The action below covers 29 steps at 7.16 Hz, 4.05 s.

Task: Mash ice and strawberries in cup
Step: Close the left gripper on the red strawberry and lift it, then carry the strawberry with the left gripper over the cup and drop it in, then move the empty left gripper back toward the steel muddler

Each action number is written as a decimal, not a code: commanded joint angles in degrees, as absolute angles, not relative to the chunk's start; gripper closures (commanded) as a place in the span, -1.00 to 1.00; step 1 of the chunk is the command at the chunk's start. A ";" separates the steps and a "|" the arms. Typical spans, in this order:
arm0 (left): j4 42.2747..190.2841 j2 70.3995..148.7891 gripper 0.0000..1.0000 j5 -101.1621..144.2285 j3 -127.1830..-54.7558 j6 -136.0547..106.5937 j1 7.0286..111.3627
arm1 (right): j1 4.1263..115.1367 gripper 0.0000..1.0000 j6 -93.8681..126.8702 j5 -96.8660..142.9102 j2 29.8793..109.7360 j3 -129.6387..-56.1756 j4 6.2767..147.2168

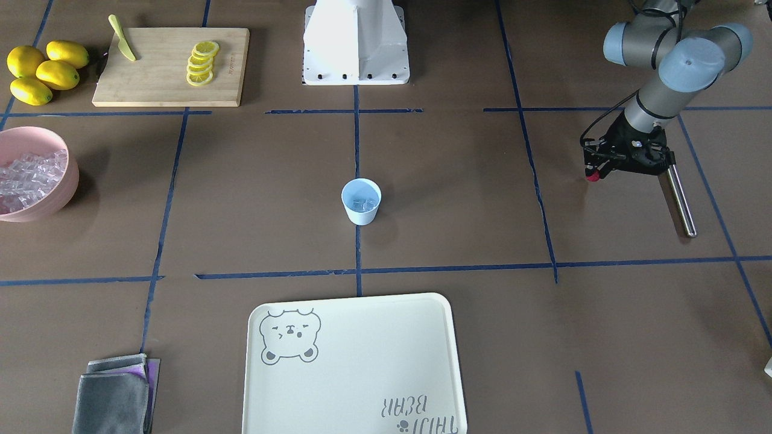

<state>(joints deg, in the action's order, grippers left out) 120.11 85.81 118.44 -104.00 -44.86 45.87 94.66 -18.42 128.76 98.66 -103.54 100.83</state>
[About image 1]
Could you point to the cream bear tray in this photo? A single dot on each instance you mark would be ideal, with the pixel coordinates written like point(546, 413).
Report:
point(383, 364)

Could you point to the clear ice cube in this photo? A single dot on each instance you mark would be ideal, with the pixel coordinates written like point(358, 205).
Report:
point(363, 204)

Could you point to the yellow lemon front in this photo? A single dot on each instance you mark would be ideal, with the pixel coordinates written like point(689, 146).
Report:
point(58, 75)
point(31, 91)

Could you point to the yellow lemon back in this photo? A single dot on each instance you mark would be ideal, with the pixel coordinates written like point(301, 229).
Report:
point(73, 53)
point(23, 61)

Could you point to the yellow lemon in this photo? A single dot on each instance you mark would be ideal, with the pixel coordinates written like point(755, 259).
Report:
point(58, 75)
point(23, 61)
point(73, 53)
point(31, 91)

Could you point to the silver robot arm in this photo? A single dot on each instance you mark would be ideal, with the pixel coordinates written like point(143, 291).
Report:
point(684, 62)

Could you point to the lemon slices row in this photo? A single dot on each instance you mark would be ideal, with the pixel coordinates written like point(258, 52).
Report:
point(200, 64)

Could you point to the wooden cutting board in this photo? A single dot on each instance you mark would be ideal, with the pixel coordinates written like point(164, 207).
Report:
point(158, 77)

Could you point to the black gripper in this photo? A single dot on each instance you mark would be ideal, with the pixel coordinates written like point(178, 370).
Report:
point(620, 132)

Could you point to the yellow-green plastic knife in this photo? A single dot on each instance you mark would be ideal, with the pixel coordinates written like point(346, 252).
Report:
point(123, 44)

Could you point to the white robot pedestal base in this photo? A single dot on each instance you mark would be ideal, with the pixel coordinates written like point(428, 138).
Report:
point(350, 43)

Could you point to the pink bowl of ice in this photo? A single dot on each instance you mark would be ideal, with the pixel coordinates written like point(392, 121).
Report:
point(39, 177)

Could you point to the light blue plastic cup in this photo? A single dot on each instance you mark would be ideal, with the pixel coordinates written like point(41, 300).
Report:
point(360, 187)

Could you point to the grey folded cloth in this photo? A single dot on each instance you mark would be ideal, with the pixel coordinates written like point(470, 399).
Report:
point(117, 395)

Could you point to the steel muddler black tip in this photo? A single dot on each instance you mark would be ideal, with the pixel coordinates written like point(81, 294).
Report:
point(678, 206)

